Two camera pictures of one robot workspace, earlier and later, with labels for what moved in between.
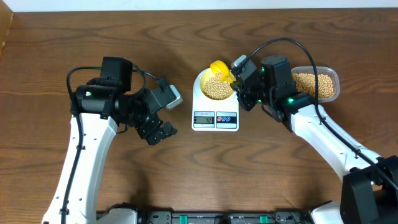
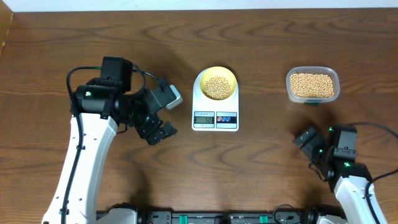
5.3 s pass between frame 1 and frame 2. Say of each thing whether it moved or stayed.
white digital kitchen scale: stayed
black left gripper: stayed
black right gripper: moved
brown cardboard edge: stayed
